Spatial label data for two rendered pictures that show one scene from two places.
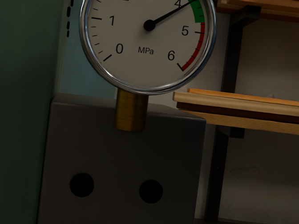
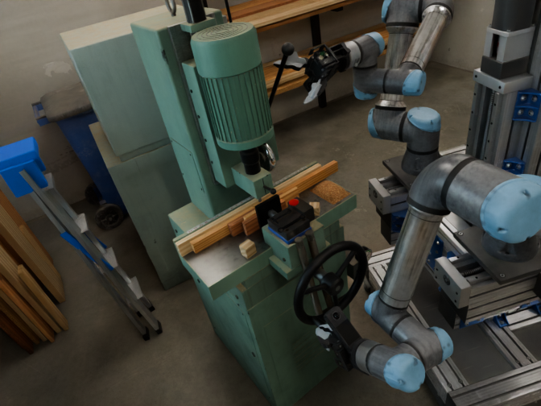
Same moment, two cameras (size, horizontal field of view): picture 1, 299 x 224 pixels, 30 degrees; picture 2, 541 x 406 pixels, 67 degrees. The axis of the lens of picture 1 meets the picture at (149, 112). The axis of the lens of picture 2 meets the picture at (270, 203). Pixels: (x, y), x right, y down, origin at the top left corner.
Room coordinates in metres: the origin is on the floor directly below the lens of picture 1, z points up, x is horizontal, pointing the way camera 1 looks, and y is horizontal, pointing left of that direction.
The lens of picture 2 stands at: (-0.62, 0.66, 1.75)
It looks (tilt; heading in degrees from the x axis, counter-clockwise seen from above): 36 degrees down; 340
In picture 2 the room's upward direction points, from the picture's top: 12 degrees counter-clockwise
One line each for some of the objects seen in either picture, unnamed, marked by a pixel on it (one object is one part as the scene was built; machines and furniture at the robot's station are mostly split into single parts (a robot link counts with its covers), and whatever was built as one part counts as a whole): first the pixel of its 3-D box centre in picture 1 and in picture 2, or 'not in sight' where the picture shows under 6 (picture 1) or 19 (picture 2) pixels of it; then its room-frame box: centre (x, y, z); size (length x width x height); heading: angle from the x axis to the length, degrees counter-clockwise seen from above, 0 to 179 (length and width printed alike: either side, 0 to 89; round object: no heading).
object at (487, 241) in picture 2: not in sight; (512, 232); (-0.08, -0.27, 0.87); 0.15 x 0.15 x 0.10
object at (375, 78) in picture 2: not in sight; (369, 80); (0.40, -0.14, 1.25); 0.11 x 0.08 x 0.11; 29
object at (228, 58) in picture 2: not in sight; (234, 88); (0.44, 0.30, 1.35); 0.18 x 0.18 x 0.31
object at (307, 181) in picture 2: not in sight; (270, 203); (0.44, 0.26, 0.92); 0.62 x 0.02 x 0.04; 99
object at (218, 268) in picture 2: not in sight; (279, 235); (0.33, 0.29, 0.87); 0.61 x 0.30 x 0.06; 99
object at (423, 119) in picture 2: not in sight; (421, 128); (0.40, -0.38, 0.98); 0.13 x 0.12 x 0.14; 29
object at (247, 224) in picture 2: not in sight; (265, 217); (0.38, 0.31, 0.93); 0.17 x 0.02 x 0.05; 99
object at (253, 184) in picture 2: not in sight; (253, 180); (0.46, 0.30, 1.03); 0.14 x 0.07 x 0.09; 9
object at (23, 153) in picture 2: not in sight; (90, 253); (1.09, 0.95, 0.58); 0.27 x 0.25 x 1.16; 91
